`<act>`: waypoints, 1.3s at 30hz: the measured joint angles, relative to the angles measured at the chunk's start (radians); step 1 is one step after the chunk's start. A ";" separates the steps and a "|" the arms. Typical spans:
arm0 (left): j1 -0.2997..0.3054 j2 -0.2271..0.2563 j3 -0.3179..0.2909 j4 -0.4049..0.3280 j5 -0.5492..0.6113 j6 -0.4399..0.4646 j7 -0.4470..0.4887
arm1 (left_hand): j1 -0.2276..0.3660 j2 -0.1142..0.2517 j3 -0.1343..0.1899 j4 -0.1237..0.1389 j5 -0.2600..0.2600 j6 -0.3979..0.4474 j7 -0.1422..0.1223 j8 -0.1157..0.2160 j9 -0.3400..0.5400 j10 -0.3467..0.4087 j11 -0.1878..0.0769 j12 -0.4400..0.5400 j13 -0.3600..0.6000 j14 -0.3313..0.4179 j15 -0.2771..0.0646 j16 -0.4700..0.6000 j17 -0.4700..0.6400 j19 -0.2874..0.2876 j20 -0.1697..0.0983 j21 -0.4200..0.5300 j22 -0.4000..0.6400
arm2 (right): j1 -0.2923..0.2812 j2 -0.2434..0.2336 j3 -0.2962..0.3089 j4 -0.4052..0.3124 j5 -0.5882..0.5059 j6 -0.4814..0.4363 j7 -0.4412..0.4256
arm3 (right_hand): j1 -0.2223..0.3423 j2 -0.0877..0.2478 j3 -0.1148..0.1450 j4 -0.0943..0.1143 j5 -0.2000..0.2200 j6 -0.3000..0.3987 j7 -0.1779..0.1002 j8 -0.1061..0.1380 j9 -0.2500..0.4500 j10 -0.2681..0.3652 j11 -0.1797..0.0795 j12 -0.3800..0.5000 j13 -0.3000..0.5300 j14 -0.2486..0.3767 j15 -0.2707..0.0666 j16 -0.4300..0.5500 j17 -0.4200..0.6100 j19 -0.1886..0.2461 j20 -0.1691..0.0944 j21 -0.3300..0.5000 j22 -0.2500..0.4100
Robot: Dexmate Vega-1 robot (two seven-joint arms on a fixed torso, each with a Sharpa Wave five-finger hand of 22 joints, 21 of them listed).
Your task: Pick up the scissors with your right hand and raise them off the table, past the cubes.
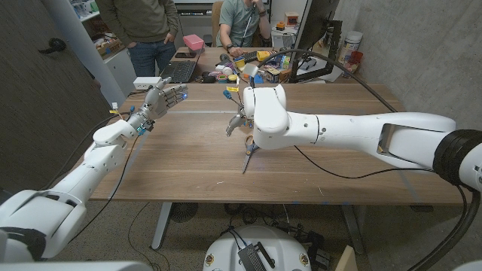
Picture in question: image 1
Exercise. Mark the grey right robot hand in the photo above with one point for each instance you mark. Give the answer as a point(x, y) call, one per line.
point(235, 122)

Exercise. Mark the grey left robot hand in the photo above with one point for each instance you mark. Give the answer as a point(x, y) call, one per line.
point(160, 101)

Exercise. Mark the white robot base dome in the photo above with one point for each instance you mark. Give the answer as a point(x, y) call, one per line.
point(260, 237)

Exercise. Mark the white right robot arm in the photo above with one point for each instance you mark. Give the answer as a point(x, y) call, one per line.
point(339, 130)

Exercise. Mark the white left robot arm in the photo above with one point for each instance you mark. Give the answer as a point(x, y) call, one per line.
point(101, 158)

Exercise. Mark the white power box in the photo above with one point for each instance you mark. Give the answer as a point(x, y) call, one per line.
point(145, 83)

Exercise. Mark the black laptop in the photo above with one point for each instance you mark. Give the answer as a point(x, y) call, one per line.
point(180, 70)

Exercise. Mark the blue box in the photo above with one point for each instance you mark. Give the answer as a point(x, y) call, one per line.
point(258, 80)

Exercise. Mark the white shelf cabinet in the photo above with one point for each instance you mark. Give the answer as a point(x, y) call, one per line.
point(120, 71)

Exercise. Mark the small yellow cup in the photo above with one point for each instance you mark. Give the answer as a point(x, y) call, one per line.
point(240, 63)

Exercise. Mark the printed snack box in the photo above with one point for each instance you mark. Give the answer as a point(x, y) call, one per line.
point(273, 74)

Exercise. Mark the black keyboard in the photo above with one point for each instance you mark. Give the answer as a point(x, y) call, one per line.
point(251, 56)

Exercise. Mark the pink plastic box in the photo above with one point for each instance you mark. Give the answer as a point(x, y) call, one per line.
point(193, 41)

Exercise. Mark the large yellow cup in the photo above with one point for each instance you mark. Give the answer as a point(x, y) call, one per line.
point(263, 55)

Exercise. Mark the green printed box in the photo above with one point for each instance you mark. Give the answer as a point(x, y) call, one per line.
point(285, 62)

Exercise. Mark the standing person in olive sweater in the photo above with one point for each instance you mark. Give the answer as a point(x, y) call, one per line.
point(139, 19)

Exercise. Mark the white drawer unit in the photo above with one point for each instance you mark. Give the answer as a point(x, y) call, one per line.
point(284, 37)

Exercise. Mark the brown office chair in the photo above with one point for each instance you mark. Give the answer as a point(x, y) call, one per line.
point(215, 15)

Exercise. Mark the black round floor fan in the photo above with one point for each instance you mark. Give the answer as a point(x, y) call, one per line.
point(183, 211)

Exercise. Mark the seated person in green t-shirt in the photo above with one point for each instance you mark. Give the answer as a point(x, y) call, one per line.
point(235, 19)

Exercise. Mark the small orange object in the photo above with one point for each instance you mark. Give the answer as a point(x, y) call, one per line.
point(280, 26)

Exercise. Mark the metal table leg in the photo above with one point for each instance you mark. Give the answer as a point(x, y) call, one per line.
point(162, 226)
point(354, 229)

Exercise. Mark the black monitor stand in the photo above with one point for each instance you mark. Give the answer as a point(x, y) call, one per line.
point(335, 41)

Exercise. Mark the black computer monitor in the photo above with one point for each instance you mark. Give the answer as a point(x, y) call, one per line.
point(316, 19)

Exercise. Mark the red snack pack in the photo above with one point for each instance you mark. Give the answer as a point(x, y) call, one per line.
point(356, 59)

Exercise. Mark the black electronics box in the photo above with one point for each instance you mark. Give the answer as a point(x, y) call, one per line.
point(250, 259)

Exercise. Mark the white canister with lid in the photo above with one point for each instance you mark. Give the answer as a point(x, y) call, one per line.
point(350, 45)

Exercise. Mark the light wooden board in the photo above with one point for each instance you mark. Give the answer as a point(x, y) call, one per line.
point(346, 260)

